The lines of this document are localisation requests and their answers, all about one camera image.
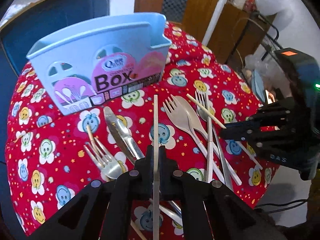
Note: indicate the wooden door with glass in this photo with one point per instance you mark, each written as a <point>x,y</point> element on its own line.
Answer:
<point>192,16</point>

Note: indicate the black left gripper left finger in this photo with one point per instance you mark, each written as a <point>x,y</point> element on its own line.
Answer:
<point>119,195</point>

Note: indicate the beige plastic fork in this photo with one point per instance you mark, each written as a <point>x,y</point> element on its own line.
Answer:
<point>179,117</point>

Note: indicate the red smiley-flower tablecloth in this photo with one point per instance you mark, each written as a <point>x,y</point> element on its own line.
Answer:
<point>45,156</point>

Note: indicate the long steel fork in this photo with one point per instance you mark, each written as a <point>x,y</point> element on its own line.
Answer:
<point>202,98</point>

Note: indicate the steel table knife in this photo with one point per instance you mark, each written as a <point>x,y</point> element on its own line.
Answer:
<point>123,138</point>

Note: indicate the blue kitchen cabinets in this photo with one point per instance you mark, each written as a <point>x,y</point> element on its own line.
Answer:
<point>20,33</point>

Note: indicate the beige plastic spoon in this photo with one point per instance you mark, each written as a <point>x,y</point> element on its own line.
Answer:
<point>196,124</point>

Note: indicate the light blue utensil box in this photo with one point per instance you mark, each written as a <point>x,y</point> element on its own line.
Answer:
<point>88,63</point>

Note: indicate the small steel fork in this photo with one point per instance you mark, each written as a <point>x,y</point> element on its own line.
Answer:
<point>105,159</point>

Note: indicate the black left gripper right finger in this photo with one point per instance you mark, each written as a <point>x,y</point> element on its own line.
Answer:
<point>176,185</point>

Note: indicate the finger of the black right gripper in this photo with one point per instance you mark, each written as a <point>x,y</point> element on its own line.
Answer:
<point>238,131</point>

